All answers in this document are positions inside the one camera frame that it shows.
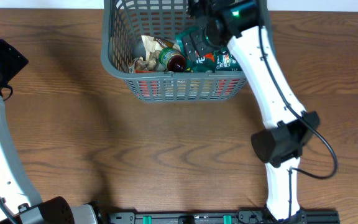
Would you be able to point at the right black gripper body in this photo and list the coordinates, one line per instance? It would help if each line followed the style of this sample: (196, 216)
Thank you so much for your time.
(194, 45)

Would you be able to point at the green Nescafe coffee bag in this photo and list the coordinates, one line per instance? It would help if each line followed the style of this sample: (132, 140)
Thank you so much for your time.
(218, 60)

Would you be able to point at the green lidded jar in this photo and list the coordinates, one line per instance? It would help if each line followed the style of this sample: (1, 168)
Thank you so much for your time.
(172, 60)

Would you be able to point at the beige brown snack pouch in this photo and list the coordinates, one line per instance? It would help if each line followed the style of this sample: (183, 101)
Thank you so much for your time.
(152, 55)

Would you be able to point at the orange spaghetti pasta packet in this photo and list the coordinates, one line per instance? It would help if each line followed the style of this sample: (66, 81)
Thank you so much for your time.
(169, 86)

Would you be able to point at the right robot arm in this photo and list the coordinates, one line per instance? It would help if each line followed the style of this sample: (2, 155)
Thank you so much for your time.
(245, 29)

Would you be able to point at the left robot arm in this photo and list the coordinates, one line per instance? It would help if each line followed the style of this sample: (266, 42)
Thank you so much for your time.
(20, 202)

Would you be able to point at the grey plastic lattice basket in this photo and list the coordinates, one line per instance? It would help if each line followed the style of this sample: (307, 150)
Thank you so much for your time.
(180, 22)

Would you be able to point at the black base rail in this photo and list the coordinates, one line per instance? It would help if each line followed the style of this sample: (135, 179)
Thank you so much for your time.
(239, 217)

